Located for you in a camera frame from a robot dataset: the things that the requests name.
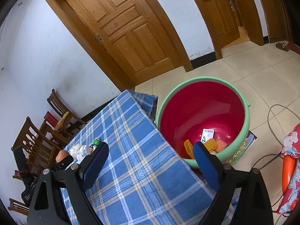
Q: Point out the closed wooden door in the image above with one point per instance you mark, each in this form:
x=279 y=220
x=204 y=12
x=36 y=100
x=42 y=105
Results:
x=132 y=41

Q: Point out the red floral fabric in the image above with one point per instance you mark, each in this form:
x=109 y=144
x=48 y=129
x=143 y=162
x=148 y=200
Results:
x=291 y=195

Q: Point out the near wooden chair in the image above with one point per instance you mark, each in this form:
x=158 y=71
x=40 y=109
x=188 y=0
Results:
x=40 y=145

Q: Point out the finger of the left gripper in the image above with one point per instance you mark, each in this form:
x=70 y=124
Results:
x=60 y=166

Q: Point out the yellow waffle wrapper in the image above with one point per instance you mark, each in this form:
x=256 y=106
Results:
x=210 y=145

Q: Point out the orange card trash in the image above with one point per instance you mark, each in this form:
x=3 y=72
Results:
x=221 y=145

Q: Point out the yellow waffle stick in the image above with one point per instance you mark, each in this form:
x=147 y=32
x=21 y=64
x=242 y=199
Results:
x=189 y=149

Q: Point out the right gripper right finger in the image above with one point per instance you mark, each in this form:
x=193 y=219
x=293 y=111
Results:
x=253 y=205

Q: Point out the orange plastic object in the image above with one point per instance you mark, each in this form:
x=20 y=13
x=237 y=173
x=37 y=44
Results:
x=289 y=165

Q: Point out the brown shoes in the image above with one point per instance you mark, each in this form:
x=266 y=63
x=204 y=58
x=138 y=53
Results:
x=282 y=46

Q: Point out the white tissue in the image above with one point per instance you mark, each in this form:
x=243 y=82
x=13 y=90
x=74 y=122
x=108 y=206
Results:
x=79 y=152

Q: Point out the yellow seat cushion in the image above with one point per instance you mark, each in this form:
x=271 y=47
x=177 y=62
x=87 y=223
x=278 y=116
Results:
x=62 y=122

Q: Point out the green toy figure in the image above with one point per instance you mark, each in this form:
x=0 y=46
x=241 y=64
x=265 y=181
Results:
x=95 y=143

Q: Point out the small wooden cabinet door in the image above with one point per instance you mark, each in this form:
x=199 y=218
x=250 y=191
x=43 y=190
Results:
x=276 y=20

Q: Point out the far wooden chair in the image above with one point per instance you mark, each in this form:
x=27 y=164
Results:
x=59 y=107

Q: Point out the red chair back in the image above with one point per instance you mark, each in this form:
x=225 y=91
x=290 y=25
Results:
x=50 y=119

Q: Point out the wooden chair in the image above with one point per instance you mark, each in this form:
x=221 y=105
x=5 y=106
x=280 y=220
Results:
x=40 y=145
x=59 y=107

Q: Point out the white barcode box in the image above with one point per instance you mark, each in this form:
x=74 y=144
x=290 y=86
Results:
x=206 y=135

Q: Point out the open wooden door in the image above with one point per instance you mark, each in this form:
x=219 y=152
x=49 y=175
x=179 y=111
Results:
x=222 y=26

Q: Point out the green book under basin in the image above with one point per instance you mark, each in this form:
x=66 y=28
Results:
x=250 y=139

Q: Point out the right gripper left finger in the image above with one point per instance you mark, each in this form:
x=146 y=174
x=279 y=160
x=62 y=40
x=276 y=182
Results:
x=47 y=205

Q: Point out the blue plaid tablecloth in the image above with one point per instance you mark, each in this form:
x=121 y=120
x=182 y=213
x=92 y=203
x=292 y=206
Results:
x=144 y=180

